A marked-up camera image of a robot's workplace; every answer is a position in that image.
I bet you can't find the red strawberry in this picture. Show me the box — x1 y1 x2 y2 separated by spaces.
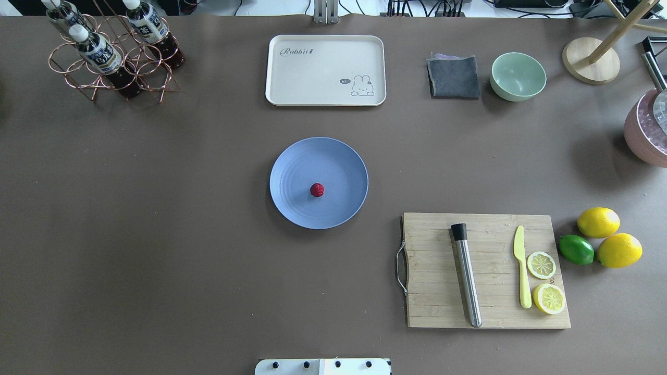
310 183 326 197

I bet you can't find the blue round plate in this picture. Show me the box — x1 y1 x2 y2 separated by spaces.
269 137 369 230

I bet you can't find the cream rabbit tray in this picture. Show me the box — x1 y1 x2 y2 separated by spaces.
265 35 387 106

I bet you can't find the steel muddler black tip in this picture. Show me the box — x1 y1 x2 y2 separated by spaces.
451 223 483 328

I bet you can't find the wooden cutting board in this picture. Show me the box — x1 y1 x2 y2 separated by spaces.
402 212 570 329

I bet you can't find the grey folded cloth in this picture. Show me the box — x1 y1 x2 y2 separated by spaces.
426 53 480 99

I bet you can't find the yellow plastic knife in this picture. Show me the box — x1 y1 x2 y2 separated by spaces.
513 225 532 309

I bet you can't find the green bowl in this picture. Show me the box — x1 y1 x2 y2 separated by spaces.
490 52 547 102

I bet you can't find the upper lemon slice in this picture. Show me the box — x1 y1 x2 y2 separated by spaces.
526 252 557 280

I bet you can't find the lemon slice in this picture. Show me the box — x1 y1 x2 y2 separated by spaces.
526 252 557 280
532 283 565 314

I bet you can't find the lower lemon slice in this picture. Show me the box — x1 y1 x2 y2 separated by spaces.
532 283 565 314

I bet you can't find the green lime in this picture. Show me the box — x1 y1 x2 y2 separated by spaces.
558 234 595 265

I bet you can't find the right rear tea bottle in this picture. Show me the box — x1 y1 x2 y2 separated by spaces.
123 1 186 69

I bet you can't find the tea bottle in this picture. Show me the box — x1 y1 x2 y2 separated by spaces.
69 24 142 98
123 1 186 69
41 0 94 40

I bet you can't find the upper whole lemon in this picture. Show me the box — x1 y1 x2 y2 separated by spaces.
576 207 620 238

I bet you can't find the whole lemon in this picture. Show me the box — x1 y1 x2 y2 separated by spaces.
598 233 643 268
576 207 620 238

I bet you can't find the front tea bottle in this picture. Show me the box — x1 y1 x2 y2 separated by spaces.
69 24 142 98

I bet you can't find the wooden cup stand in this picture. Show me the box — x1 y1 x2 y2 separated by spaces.
562 1 666 85

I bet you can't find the lower whole lemon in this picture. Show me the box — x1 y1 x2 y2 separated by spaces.
598 233 643 268

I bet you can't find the pink ice bowl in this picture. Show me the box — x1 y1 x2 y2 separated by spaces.
624 89 666 168

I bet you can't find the left rear tea bottle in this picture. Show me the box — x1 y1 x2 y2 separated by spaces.
41 0 94 40

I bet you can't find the metal ice scoop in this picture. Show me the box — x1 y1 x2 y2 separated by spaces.
641 36 666 133

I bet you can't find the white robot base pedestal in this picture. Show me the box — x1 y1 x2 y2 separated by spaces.
254 358 392 374

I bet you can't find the copper wire bottle rack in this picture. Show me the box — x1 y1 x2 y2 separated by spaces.
48 14 174 101

